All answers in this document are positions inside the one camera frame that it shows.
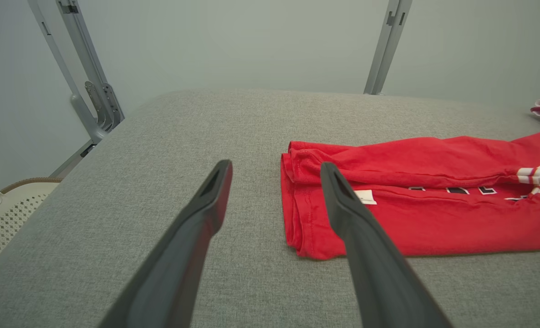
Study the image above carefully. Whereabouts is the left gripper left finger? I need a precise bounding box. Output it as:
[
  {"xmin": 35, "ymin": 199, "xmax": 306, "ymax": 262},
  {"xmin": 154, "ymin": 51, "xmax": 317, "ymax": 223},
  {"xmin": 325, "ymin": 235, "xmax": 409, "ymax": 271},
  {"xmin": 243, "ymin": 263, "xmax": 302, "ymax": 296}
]
[{"xmin": 98, "ymin": 159, "xmax": 233, "ymax": 328}]

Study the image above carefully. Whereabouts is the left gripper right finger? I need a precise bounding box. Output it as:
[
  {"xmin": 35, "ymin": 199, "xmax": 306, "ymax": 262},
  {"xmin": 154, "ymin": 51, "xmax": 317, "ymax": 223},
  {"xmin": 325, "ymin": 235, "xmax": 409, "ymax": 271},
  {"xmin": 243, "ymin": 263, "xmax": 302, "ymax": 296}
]
[{"xmin": 320, "ymin": 162, "xmax": 455, "ymax": 328}]

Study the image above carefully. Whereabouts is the red Bulls jersey shirt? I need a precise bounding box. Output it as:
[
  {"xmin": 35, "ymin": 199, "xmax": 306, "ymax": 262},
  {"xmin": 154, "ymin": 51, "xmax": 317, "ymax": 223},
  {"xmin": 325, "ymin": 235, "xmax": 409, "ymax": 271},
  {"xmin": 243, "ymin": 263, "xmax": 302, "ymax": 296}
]
[{"xmin": 280, "ymin": 128, "xmax": 540, "ymax": 261}]

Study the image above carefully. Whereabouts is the white perforated laundry basket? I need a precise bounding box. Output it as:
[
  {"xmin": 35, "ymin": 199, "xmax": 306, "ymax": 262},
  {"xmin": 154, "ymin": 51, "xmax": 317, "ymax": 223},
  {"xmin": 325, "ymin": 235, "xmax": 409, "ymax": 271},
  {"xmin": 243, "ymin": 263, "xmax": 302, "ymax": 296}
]
[{"xmin": 0, "ymin": 178, "xmax": 63, "ymax": 274}]

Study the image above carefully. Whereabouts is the grey partition post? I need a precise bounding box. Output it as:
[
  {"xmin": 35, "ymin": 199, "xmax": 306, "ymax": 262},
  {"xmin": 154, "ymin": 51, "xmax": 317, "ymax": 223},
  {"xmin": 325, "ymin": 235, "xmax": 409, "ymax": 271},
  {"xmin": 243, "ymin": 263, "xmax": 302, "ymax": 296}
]
[{"xmin": 363, "ymin": 0, "xmax": 413, "ymax": 95}]

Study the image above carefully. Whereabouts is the grey metal frame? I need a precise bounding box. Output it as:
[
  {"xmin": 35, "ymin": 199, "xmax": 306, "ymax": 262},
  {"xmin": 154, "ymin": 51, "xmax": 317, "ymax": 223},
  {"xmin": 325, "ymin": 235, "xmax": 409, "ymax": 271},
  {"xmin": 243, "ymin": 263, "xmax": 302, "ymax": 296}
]
[{"xmin": 28, "ymin": 0, "xmax": 125, "ymax": 178}]

